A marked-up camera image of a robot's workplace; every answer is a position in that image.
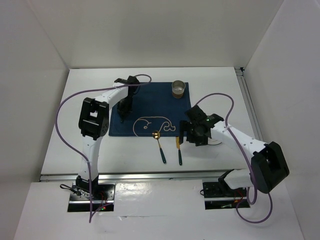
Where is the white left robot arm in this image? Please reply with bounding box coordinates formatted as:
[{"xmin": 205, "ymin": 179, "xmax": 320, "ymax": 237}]
[{"xmin": 75, "ymin": 76, "xmax": 140, "ymax": 200}]

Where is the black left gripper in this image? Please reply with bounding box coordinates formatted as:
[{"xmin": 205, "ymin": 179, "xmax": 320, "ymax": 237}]
[{"xmin": 116, "ymin": 95, "xmax": 132, "ymax": 117}]

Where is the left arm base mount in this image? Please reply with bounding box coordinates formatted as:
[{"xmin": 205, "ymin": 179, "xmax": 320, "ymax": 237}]
[{"xmin": 59, "ymin": 183, "xmax": 116, "ymax": 213}]

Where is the aluminium rail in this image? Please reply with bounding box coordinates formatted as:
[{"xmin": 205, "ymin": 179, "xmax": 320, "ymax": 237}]
[
  {"xmin": 39, "ymin": 170, "xmax": 229, "ymax": 182},
  {"xmin": 231, "ymin": 67, "xmax": 270, "ymax": 143}
]

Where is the front aluminium rail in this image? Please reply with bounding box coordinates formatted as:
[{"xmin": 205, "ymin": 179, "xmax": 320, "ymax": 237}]
[{"xmin": 39, "ymin": 170, "xmax": 229, "ymax": 182}]

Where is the gold spoon green handle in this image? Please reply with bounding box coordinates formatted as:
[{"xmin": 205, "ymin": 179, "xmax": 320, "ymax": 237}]
[{"xmin": 152, "ymin": 130, "xmax": 167, "ymax": 164}]

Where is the blue whale placemat cloth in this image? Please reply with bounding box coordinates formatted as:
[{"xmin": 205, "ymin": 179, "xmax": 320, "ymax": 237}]
[{"xmin": 108, "ymin": 82, "xmax": 191, "ymax": 137}]

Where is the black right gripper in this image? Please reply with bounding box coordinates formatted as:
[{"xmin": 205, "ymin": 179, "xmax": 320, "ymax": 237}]
[{"xmin": 178, "ymin": 120, "xmax": 208, "ymax": 147}]

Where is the gold knife green handle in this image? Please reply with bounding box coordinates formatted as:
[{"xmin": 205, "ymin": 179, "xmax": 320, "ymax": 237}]
[{"xmin": 175, "ymin": 136, "xmax": 183, "ymax": 166}]

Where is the right side aluminium rail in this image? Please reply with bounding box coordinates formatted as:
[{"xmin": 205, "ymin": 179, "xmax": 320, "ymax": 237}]
[{"xmin": 231, "ymin": 67, "xmax": 270, "ymax": 143}]

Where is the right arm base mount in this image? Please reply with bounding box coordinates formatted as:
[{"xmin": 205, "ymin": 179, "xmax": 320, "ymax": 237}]
[{"xmin": 199, "ymin": 176, "xmax": 250, "ymax": 210}]

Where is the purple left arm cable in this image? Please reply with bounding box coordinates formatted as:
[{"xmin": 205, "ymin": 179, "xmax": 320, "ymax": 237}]
[{"xmin": 54, "ymin": 73, "xmax": 153, "ymax": 223}]

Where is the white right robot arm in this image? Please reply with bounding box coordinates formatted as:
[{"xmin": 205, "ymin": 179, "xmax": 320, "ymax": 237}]
[{"xmin": 179, "ymin": 105, "xmax": 290, "ymax": 196}]

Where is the small metal cup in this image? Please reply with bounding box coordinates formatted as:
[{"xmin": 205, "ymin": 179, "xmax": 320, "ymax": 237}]
[{"xmin": 171, "ymin": 80, "xmax": 186, "ymax": 99}]

